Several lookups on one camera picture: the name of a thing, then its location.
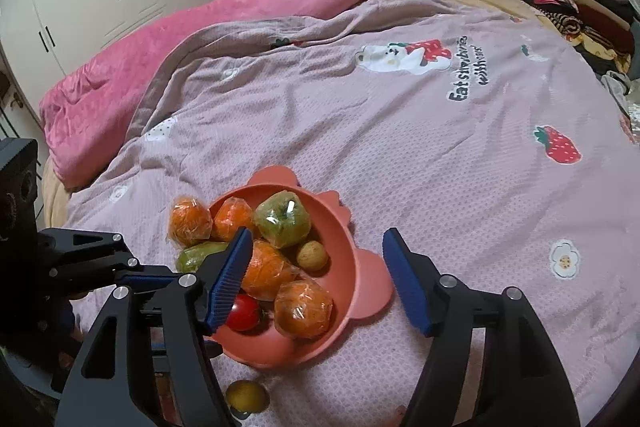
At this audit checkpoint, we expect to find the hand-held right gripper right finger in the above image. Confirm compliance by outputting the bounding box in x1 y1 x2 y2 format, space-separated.
382 228 583 427

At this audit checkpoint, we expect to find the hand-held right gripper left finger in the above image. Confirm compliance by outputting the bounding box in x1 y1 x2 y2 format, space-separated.
52 227 256 427

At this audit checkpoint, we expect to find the red cherry tomato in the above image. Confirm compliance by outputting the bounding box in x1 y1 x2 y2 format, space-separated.
225 294 262 333

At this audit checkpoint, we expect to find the plastic-wrapped green fruit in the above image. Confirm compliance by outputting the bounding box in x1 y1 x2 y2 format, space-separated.
254 191 311 249
176 241 231 274

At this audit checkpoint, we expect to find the plastic-wrapped orange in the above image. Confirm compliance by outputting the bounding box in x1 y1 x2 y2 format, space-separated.
167 197 213 250
211 197 258 243
274 279 334 340
240 239 301 303

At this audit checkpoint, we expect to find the brown longan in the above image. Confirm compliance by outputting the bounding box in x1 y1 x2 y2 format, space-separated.
296 240 329 271
225 379 268 415

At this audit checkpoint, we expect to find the orange bear-shaped plate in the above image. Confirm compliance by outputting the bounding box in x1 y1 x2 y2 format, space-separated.
202 165 396 368

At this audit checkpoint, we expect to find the pink printed blanket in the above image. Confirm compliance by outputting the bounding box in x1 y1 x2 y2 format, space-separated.
65 0 640 427

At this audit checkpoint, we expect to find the pink quilt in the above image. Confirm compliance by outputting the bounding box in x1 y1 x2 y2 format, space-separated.
39 0 416 190

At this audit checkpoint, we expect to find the stack of folded clothes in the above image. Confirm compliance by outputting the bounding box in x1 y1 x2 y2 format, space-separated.
505 0 636 72

